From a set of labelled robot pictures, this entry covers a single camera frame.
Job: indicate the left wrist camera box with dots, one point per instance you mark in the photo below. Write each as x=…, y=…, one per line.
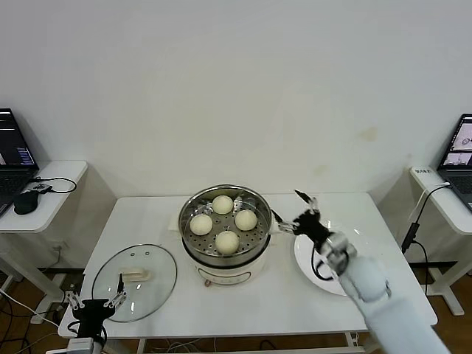
x=80, y=346

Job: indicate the white label sticker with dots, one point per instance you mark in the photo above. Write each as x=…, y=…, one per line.
x=423, y=171

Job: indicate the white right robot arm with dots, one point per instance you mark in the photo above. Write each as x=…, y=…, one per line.
x=380, y=302

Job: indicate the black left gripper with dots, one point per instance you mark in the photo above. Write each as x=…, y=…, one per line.
x=92, y=311

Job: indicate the white electric cooker pot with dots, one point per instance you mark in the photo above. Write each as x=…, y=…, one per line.
x=230, y=274

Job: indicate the white table frame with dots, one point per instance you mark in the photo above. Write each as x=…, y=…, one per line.
x=141, y=346

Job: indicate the white wall socket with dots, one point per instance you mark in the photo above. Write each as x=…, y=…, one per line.
x=60, y=246

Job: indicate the round glass pot lid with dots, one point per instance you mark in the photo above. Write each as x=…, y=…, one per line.
x=147, y=295

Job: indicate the black open laptop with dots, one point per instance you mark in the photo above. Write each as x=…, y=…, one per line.
x=14, y=147
x=461, y=147

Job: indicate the white side table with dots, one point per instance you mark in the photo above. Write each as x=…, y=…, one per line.
x=44, y=217
x=442, y=206

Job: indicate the white round plate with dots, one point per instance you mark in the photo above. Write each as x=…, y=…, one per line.
x=304, y=258

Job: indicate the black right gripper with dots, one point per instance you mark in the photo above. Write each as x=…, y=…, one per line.
x=311, y=226

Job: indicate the white steamed baozi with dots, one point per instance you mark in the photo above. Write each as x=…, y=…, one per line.
x=222, y=204
x=201, y=225
x=227, y=242
x=246, y=220

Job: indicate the black computer mouse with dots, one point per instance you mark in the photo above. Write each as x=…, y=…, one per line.
x=26, y=203

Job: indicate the stainless steel steamer basket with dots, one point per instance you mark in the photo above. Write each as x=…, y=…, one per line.
x=263, y=217

